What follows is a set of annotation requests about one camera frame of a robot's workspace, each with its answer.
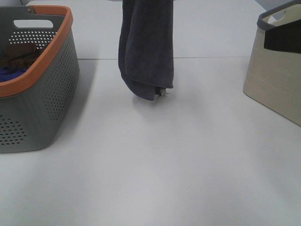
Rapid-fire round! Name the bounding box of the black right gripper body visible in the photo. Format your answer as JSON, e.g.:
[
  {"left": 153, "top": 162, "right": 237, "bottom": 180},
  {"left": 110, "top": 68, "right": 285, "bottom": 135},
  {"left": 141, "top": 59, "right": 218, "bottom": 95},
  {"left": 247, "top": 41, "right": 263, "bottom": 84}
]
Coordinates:
[{"left": 264, "top": 20, "right": 301, "bottom": 52}]

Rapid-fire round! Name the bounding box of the dark grey towel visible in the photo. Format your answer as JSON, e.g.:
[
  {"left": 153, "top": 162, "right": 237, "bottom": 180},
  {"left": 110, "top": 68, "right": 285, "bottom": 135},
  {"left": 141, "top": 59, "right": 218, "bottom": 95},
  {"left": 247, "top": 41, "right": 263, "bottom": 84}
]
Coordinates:
[{"left": 118, "top": 0, "right": 174, "bottom": 101}]

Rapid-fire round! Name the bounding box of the beige fabric bin grey rim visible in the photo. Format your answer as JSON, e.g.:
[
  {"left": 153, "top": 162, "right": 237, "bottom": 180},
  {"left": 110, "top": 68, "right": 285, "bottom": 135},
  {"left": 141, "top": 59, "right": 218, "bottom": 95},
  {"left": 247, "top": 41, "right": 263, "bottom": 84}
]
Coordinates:
[{"left": 243, "top": 0, "right": 301, "bottom": 125}]

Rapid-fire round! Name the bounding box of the grey perforated basket orange rim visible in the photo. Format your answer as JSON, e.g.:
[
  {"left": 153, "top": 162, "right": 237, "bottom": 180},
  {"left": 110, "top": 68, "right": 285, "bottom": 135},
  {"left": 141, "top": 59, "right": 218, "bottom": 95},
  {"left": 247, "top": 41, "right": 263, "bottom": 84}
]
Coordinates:
[{"left": 0, "top": 5, "right": 79, "bottom": 153}]

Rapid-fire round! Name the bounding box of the brown cloth in basket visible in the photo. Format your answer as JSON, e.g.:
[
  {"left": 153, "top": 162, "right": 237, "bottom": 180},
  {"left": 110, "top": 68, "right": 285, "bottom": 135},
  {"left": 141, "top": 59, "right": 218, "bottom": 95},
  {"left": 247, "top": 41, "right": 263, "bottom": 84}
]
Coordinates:
[{"left": 0, "top": 43, "right": 43, "bottom": 69}]

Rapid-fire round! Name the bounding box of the blue cloth in basket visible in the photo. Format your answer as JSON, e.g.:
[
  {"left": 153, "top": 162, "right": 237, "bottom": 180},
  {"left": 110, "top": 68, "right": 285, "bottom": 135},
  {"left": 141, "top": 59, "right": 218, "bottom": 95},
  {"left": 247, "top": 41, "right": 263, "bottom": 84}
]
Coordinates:
[{"left": 0, "top": 67, "right": 28, "bottom": 82}]

